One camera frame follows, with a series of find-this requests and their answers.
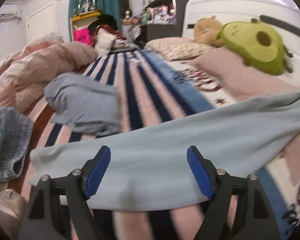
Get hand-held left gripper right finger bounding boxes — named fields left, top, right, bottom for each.
left=187, top=145, right=282, bottom=240

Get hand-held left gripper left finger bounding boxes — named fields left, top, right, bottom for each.
left=18, top=145, right=111, bottom=240

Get light blue pants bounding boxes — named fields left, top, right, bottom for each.
left=29, top=90, right=300, bottom=212

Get grey garment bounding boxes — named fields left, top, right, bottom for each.
left=43, top=73, right=123, bottom=137

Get striped blanket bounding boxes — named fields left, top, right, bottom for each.
left=22, top=49, right=300, bottom=240

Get beige printed pillow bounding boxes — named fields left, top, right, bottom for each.
left=0, top=189, right=28, bottom=238

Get blue denim jeans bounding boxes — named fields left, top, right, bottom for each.
left=0, top=107, right=35, bottom=193

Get pink pillow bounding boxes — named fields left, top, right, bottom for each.
left=192, top=46, right=300, bottom=100

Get pink checked comforter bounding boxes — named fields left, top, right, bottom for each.
left=0, top=32, right=98, bottom=113

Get floral pillow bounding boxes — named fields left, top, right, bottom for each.
left=144, top=37, right=214, bottom=61

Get white cushion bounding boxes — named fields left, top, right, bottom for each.
left=95, top=29, right=118, bottom=55

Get green avocado plush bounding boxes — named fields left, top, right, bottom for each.
left=216, top=17, right=294, bottom=75

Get brown plush toy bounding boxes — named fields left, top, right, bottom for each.
left=192, top=15, right=225, bottom=47

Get dark clothes pile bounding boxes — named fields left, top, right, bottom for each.
left=92, top=14, right=126, bottom=40

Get yellow shelf board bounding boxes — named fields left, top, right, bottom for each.
left=70, top=9, right=101, bottom=23

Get white door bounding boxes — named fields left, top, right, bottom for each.
left=27, top=4, right=56, bottom=43

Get white bed headboard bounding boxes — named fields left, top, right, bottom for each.
left=181, top=0, right=300, bottom=63

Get white air conditioner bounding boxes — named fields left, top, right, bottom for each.
left=0, top=9, right=23, bottom=25

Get black strap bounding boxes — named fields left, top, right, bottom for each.
left=259, top=14, right=300, bottom=39

